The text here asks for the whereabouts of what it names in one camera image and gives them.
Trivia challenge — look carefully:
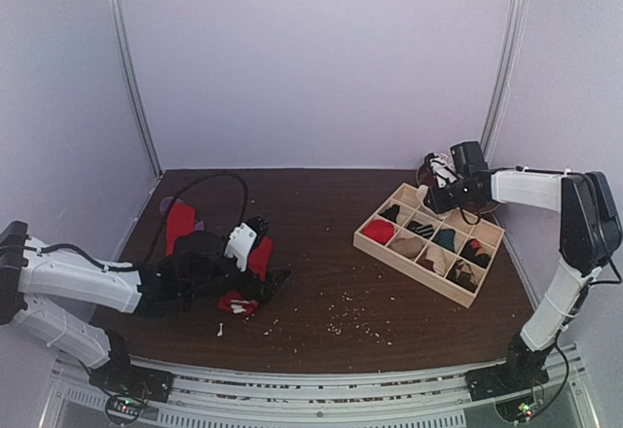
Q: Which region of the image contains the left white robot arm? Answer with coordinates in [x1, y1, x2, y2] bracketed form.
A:
[1, 217, 291, 393]

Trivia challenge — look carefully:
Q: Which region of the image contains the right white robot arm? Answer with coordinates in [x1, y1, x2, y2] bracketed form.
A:
[423, 141, 622, 391]

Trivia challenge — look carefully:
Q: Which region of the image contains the black white striped sock roll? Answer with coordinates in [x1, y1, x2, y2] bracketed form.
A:
[406, 221, 436, 238]

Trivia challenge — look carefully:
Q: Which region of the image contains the teal sock roll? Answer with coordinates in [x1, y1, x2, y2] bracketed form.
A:
[433, 229, 457, 252]

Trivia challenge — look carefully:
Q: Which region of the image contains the tan sock roll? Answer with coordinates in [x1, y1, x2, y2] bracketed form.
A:
[388, 236, 425, 261]

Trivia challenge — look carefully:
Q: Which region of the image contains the dark patterned sock roll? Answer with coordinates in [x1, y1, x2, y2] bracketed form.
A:
[460, 238, 491, 268]

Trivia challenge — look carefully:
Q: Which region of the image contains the dark red round plate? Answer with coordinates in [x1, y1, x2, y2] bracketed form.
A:
[415, 163, 498, 215]

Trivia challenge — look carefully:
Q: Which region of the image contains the black sock in box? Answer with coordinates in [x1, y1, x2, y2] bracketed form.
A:
[380, 203, 401, 224]

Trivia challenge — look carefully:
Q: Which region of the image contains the wooden compartment organiser box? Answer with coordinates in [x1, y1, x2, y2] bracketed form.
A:
[353, 183, 505, 308]

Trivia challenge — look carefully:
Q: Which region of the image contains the rolled red sock in box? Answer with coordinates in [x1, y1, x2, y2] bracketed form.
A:
[362, 219, 395, 245]

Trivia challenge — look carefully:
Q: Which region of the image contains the red sock with striped cuff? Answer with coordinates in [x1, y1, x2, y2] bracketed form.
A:
[165, 203, 196, 256]

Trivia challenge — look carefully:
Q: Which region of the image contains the purple orange striped sock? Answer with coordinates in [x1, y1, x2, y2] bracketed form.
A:
[159, 196, 205, 231]

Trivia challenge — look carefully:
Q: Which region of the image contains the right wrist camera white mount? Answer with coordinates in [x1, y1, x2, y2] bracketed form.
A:
[424, 153, 458, 189]

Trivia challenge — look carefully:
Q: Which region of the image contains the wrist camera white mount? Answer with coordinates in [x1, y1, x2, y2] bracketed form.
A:
[424, 153, 458, 189]
[224, 223, 258, 272]

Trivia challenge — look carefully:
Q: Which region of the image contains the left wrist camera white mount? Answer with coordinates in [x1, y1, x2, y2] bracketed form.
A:
[224, 223, 258, 272]

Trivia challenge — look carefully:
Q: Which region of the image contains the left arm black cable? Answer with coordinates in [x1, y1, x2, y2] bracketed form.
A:
[135, 172, 249, 273]

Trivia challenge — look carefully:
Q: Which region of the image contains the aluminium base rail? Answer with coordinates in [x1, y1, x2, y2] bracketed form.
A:
[40, 342, 596, 428]

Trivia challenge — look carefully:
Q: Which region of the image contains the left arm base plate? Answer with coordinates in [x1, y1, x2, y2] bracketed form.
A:
[89, 365, 174, 403]

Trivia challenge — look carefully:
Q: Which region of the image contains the right aluminium frame post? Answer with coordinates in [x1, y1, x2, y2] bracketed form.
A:
[481, 0, 528, 162]

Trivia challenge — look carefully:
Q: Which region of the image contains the aluminium frame post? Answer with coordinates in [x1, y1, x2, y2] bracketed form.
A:
[108, 0, 163, 178]
[481, 0, 528, 162]

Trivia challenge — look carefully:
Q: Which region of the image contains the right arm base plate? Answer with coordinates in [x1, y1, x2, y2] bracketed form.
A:
[465, 363, 549, 402]

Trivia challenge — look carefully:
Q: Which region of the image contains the left aluminium frame post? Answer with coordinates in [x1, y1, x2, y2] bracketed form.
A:
[108, 0, 163, 178]

